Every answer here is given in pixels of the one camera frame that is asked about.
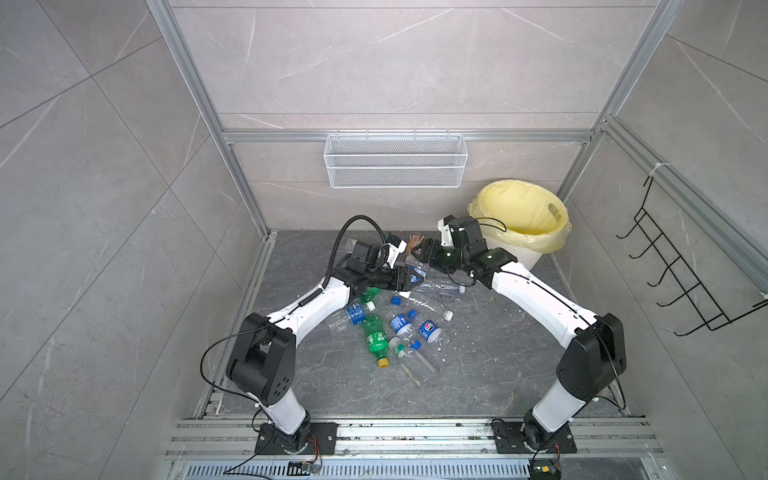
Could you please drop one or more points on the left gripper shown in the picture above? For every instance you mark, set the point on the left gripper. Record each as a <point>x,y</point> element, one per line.
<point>406,271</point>

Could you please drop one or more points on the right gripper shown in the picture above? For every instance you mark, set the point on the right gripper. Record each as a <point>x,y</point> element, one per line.
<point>430,253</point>

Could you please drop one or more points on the Pocari blue label bottle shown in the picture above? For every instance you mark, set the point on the Pocari blue label bottle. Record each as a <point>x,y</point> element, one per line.
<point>351,315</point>

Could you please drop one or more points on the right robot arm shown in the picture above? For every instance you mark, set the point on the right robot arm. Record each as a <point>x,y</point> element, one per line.
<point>595,353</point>

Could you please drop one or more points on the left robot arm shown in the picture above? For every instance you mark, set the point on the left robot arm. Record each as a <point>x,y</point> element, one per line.
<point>263,359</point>

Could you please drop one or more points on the white plastic waste bin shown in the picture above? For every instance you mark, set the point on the white plastic waste bin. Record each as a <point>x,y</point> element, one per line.
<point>527,257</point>

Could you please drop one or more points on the yellow bin liner bag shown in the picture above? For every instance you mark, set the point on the yellow bin liner bag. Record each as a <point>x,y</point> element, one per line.
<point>518,215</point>

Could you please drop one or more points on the clear bottle white cap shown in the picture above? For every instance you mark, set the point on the clear bottle white cap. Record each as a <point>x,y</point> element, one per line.
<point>440,288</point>

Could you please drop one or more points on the amber tea bottle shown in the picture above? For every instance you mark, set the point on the amber tea bottle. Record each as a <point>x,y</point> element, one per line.
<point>414,242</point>

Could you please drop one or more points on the clear crushed bottle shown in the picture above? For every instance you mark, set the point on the clear crushed bottle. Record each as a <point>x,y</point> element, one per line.
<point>427,303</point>

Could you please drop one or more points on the green bottle upper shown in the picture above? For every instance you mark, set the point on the green bottle upper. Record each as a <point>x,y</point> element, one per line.
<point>369,294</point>

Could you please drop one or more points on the Pepsi blue label bottle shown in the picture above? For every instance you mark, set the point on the Pepsi blue label bottle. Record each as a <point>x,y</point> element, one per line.
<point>432,337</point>

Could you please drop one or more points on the green Sprite bottle yellow cap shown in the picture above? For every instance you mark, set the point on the green Sprite bottle yellow cap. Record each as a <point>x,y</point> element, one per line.
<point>376,340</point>

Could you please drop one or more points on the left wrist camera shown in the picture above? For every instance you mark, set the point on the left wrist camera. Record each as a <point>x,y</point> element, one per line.
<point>395,246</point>

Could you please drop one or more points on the white wire mesh basket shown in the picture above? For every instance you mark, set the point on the white wire mesh basket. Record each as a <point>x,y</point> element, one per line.
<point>360,161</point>

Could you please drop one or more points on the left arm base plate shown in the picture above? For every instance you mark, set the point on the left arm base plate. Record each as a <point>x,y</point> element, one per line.
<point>297,439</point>

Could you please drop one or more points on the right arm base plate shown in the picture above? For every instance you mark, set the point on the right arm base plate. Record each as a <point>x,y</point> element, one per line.
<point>520,437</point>

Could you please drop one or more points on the black wire hook rack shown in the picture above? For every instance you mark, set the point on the black wire hook rack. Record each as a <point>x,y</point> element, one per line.
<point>708,312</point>

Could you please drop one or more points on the aluminium front rail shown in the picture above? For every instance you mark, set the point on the aluminium front rail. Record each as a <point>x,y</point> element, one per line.
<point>236,447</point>

